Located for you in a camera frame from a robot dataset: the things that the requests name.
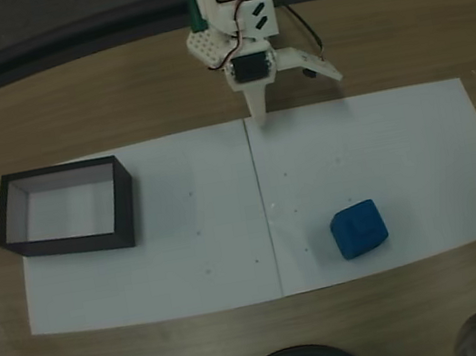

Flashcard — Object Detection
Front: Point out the blue cube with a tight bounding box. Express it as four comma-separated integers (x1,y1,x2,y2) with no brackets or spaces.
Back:
325,196,393,263

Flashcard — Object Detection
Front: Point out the dark rectangular open box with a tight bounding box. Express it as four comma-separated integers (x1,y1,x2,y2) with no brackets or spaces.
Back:
0,153,144,271

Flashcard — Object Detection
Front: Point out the white paper sheet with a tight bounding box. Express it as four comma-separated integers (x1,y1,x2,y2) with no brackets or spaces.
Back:
243,74,476,298
1,117,286,345

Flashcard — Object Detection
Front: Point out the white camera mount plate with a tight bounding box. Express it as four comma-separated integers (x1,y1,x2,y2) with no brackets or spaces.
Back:
273,38,344,92

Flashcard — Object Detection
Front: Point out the black camera cable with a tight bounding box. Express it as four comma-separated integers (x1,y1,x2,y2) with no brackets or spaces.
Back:
279,0,329,69

